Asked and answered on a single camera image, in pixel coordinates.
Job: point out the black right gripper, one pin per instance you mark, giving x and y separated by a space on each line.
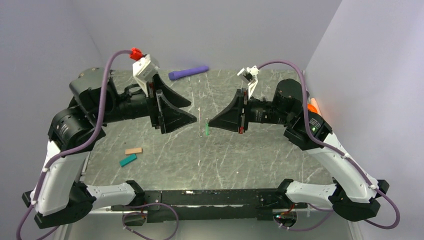
229 118

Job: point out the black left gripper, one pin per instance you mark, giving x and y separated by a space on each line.
169 117

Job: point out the green key tag keyring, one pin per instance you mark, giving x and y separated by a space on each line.
207 128

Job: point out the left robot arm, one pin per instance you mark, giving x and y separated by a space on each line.
63 199

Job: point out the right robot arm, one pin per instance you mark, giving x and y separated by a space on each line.
350 195

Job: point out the purple flashlight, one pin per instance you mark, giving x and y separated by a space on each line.
176 75

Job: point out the tan wooden block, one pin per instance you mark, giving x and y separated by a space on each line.
131 151

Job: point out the teal wooden block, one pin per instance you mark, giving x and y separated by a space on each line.
129 159

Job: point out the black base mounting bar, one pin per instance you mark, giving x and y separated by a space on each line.
216 204

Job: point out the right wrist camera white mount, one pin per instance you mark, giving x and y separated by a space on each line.
250 76

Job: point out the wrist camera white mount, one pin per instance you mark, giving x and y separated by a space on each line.
250 76
143 69

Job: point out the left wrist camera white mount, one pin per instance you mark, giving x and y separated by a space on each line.
143 69

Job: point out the orange pink object at wall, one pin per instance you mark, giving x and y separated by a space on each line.
313 106

